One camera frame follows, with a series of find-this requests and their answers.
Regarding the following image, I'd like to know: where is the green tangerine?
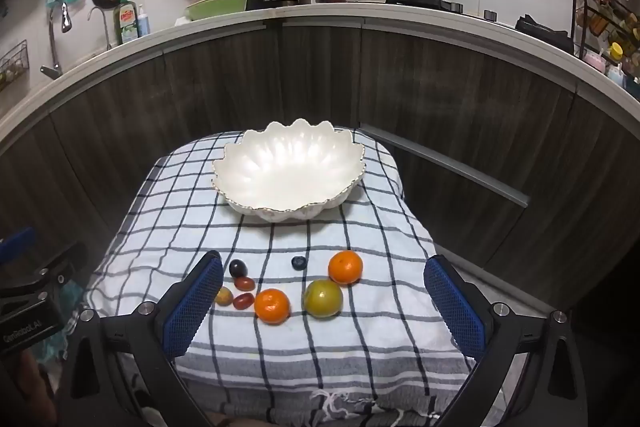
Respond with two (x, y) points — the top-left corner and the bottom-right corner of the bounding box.
(304, 279), (345, 319)

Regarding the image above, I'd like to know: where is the black wire spice rack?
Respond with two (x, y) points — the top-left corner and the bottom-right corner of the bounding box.
(572, 0), (640, 100)

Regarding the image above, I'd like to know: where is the white blue checked cloth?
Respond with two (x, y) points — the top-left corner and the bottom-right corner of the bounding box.
(82, 127), (481, 427)

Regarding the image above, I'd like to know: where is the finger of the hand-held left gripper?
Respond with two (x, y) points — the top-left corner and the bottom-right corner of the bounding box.
(0, 242), (89, 304)
(0, 227), (39, 262)

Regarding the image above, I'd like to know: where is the green plastic basin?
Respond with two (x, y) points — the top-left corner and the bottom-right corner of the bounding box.
(185, 0), (251, 22)

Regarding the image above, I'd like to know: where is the black cloth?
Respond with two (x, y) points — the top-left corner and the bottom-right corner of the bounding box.
(515, 14), (575, 54)

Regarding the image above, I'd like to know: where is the orange tangerine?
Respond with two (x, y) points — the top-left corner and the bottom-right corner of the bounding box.
(328, 250), (364, 286)
(254, 288), (292, 325)

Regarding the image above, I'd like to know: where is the white scalloped ceramic bowl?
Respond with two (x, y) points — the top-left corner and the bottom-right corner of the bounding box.
(212, 119), (367, 224)

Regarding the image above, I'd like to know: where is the row of seasoning jars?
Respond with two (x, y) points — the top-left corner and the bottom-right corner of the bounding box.
(577, 0), (640, 98)

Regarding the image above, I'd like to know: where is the steel kitchen faucet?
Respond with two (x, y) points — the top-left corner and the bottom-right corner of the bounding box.
(40, 2), (73, 81)

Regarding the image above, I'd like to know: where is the teal cloth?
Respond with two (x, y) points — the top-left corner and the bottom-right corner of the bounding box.
(42, 279), (86, 360)

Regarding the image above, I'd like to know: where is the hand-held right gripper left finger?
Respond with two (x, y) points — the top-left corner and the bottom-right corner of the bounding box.
(52, 250), (225, 427)

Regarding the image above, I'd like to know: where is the green dish soap bottle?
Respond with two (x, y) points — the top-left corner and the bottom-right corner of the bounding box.
(117, 0), (139, 45)

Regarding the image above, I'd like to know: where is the wire wall basket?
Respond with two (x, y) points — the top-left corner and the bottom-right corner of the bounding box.
(0, 39), (30, 92)

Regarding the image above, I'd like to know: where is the dark wood kitchen cabinet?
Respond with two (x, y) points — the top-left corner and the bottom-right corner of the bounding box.
(0, 17), (640, 308)

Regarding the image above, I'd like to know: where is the grey metal cabinet rail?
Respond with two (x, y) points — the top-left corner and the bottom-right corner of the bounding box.
(359, 123), (530, 208)

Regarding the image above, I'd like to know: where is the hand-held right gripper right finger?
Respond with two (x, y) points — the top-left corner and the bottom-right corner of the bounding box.
(423, 254), (591, 427)

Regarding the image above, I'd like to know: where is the white kitchen countertop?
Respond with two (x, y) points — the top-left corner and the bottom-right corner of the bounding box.
(0, 2), (640, 148)

